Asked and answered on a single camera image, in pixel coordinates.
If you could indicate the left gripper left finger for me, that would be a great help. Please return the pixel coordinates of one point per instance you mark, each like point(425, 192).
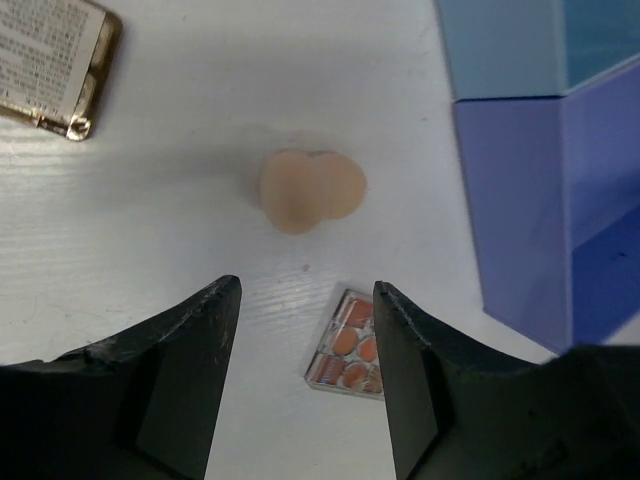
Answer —
point(140, 404)

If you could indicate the three-compartment organizer tray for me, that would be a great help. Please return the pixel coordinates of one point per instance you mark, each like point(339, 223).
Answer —
point(546, 110)

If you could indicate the gold rectangular palette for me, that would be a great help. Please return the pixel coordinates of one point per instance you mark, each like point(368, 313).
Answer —
point(56, 56)

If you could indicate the orange eyeshadow palette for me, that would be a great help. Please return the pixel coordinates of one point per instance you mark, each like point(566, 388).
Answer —
point(343, 356)

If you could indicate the beige makeup sponge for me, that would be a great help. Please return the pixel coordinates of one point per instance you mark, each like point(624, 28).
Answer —
point(298, 190)

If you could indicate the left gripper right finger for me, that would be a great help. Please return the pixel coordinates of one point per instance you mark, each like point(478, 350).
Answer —
point(459, 409)

